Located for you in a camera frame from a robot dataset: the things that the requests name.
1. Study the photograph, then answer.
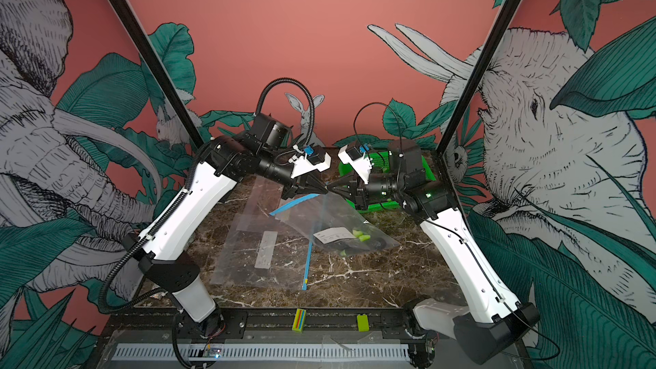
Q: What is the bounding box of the left black corrugated cable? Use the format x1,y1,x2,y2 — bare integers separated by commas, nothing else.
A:
96,78,316,314

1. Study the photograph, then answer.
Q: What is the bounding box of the striped colour block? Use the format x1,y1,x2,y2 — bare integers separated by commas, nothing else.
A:
291,309,307,333

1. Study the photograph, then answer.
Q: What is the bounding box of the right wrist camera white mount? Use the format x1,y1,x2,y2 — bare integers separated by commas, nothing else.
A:
338,142,372,185

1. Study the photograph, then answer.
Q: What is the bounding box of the green small block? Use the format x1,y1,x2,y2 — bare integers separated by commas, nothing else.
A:
356,314,370,332

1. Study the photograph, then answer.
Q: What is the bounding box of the right black frame post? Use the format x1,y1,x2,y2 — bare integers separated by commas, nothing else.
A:
435,0,522,158

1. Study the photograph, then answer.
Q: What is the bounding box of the green plastic basket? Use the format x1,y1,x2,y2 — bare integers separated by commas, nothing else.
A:
335,151,437,214

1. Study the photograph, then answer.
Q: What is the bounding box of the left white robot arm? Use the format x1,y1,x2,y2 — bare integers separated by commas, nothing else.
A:
129,114,331,324

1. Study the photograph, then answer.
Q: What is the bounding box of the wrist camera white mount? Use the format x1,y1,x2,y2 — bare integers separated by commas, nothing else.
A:
289,145,331,179
338,142,372,185

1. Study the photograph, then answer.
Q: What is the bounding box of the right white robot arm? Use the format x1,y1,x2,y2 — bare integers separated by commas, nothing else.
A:
329,139,540,365

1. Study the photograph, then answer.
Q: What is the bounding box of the dark purple eggplant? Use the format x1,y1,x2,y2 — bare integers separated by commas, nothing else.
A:
326,227,390,257

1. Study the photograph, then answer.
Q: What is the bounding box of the white perforated rail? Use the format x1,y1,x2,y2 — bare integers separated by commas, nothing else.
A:
110,343,410,362

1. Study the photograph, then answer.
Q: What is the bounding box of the clear zip bag blue zipper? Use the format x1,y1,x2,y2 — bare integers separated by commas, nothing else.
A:
270,193,399,255

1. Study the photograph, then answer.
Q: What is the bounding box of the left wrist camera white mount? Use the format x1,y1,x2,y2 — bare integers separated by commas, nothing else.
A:
289,145,331,179

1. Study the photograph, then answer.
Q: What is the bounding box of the black frame post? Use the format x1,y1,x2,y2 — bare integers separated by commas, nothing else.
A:
108,0,203,148
435,0,522,158

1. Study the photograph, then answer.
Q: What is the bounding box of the left black frame post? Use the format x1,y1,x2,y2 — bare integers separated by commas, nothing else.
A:
108,0,203,148

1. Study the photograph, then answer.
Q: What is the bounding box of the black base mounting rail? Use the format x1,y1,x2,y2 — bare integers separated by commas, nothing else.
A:
102,307,425,342

